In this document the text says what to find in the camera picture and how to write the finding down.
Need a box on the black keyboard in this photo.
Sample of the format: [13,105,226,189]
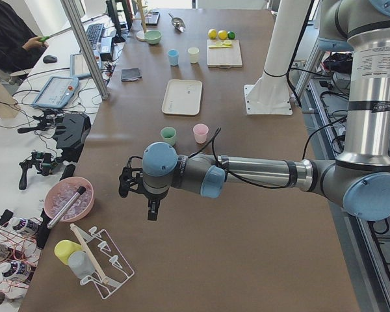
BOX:
[86,23,105,50]

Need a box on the yellow cup on rack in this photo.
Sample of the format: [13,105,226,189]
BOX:
[54,240,82,265]

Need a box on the metal muddler stick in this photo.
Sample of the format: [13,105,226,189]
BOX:
[47,186,86,229]

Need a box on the grey folded cloth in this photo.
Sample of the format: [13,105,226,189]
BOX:
[121,68,142,82]

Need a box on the wooden cup stand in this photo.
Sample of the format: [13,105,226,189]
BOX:
[135,0,147,42]

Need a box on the wooden cutting board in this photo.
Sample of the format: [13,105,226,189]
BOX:
[207,40,242,68]

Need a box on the green cup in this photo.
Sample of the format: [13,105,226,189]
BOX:
[160,127,177,146]

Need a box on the cream yellow cup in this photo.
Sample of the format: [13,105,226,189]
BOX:
[187,47,200,64]

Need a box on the black computer mouse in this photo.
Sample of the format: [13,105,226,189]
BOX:
[43,55,58,64]

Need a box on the white wire rack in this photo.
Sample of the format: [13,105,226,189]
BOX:
[80,226,135,300]

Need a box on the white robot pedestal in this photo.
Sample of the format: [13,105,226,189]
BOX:
[244,0,313,115]

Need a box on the grey cup on rack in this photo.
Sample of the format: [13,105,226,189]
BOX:
[68,251,95,279]

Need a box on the wooden stick on rack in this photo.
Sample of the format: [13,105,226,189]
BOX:
[70,224,109,284]

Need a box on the person in black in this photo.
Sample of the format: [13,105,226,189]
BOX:
[0,1,48,73]

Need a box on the yellow plastic knife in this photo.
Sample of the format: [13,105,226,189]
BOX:
[208,44,233,49]

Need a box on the green bowl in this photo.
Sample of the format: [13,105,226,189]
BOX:
[144,30,162,45]

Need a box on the green lime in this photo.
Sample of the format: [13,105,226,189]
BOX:
[227,31,236,40]

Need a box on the cream rabbit tray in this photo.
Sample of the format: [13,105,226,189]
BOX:
[162,79,202,116]

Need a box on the metal scoop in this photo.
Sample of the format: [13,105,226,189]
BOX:
[168,12,186,33]

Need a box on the blue cup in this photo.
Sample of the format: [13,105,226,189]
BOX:
[167,49,179,66]

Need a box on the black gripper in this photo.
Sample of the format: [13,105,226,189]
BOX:
[118,157,164,221]

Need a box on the blue teach pendant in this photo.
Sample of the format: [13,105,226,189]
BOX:
[31,76,79,109]

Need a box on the yellow lemon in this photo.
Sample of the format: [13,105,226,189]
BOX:
[207,29,217,40]
[217,30,228,40]

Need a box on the pink cup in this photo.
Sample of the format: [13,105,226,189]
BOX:
[192,123,209,144]

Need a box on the pink bowl with ice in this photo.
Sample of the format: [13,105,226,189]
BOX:
[44,176,96,223]

